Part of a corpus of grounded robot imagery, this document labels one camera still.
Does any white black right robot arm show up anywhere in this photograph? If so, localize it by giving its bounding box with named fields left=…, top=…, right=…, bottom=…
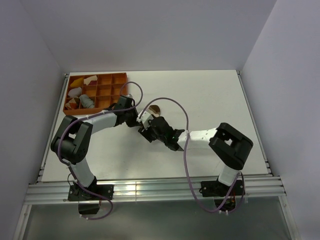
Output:
left=137, top=112, right=254, bottom=195

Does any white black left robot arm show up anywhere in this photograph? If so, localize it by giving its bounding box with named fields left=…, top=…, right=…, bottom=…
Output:
left=50, top=95, right=139, bottom=200

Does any orange wooden compartment tray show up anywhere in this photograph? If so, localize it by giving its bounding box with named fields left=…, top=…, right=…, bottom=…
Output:
left=62, top=72, right=128, bottom=116

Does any yellow rolled sock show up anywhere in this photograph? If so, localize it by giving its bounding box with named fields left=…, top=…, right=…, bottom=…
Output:
left=70, top=77, right=84, bottom=88

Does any aluminium front frame rail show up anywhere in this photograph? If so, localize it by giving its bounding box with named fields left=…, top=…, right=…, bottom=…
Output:
left=23, top=175, right=286, bottom=205

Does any aluminium table edge rail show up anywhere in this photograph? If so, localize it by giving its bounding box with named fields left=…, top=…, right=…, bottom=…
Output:
left=236, top=70, right=273, bottom=175

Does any orange white rolled sock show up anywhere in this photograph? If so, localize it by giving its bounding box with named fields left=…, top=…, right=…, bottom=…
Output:
left=65, top=97, right=80, bottom=110

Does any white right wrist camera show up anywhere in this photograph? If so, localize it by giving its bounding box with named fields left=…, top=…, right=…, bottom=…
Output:
left=136, top=111, right=155, bottom=129

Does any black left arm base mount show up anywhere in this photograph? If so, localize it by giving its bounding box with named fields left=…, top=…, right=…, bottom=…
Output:
left=67, top=183, right=114, bottom=217

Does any grey sock with black stripes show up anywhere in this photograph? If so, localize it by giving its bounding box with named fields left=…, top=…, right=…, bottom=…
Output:
left=79, top=94, right=95, bottom=109

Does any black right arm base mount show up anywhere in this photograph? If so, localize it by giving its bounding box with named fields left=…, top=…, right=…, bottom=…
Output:
left=199, top=180, right=246, bottom=212

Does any brown striped sock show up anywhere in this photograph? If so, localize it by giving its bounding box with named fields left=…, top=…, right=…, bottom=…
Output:
left=148, top=104, right=161, bottom=117

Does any white maroon rolled sock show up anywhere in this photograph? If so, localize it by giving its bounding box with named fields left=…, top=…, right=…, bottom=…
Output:
left=83, top=75, right=98, bottom=86

